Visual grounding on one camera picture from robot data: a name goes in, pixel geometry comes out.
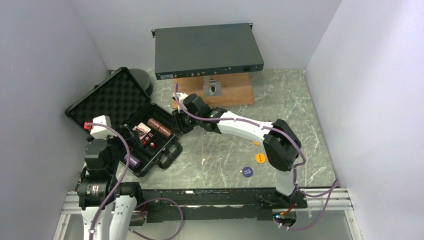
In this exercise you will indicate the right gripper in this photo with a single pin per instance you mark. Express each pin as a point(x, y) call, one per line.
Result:
point(177, 121)

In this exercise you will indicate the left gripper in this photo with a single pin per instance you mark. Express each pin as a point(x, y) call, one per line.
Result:
point(133, 140)

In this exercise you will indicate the orange black chip stack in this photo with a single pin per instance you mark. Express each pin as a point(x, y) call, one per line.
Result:
point(154, 124)

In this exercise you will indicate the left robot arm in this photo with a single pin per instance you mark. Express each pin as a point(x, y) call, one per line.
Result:
point(106, 203)

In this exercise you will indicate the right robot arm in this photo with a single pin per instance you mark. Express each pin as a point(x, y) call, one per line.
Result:
point(281, 145)

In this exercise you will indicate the black poker set case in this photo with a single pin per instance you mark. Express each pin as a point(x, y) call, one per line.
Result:
point(122, 99)

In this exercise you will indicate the purple chip stack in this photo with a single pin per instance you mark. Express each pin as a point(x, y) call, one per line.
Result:
point(134, 162)

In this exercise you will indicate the playing card deck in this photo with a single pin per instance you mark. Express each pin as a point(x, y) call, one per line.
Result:
point(142, 129)

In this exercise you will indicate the wooden base board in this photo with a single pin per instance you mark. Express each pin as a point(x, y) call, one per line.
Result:
point(236, 89)

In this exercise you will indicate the black round speaker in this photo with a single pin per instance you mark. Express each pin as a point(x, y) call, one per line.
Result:
point(143, 79)

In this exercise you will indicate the dark teal rack device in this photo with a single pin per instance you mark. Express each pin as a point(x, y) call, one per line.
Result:
point(206, 50)

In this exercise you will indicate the blue small blind button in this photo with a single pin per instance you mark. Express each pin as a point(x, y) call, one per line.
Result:
point(247, 172)

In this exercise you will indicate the orange dealer button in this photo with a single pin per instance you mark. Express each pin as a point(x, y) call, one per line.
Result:
point(260, 158)

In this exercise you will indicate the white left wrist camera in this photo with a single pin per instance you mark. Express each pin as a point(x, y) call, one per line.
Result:
point(99, 131)

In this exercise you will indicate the metal stand post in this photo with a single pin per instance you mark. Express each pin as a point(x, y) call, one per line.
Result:
point(211, 87)

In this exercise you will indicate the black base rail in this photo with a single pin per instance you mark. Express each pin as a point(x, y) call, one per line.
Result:
point(258, 203)

